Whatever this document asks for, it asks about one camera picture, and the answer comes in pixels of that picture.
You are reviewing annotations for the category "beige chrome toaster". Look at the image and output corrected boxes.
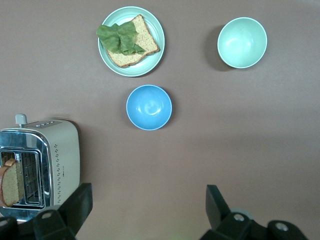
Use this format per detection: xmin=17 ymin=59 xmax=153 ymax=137
xmin=0 ymin=113 xmax=81 ymax=223

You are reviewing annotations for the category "pale green plate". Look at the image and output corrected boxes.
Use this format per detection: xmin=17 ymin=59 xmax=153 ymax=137
xmin=97 ymin=6 xmax=166 ymax=78

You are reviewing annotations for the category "green lettuce leaf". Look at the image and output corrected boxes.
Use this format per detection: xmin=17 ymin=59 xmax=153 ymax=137
xmin=96 ymin=20 xmax=146 ymax=56

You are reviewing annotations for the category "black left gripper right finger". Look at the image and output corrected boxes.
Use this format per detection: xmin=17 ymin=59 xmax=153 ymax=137
xmin=199 ymin=184 xmax=270 ymax=240

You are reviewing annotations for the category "brown tablecloth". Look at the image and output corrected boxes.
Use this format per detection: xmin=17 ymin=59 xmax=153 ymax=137
xmin=0 ymin=0 xmax=320 ymax=240

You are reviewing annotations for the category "plain brown bread slice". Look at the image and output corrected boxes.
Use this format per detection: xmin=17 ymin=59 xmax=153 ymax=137
xmin=0 ymin=158 xmax=26 ymax=208

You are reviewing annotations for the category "brown bread slice with lettuce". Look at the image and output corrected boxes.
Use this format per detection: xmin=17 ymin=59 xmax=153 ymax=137
xmin=106 ymin=14 xmax=161 ymax=69

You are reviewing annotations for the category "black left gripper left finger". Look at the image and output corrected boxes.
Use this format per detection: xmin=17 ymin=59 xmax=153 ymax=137
xmin=32 ymin=182 xmax=93 ymax=240

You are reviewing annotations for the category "pale mint green bowl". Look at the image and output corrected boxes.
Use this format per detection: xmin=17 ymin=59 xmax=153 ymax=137
xmin=216 ymin=16 xmax=268 ymax=70

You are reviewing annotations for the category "blue bowl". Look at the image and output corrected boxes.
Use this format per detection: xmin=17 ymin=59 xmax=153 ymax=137
xmin=125 ymin=84 xmax=173 ymax=131

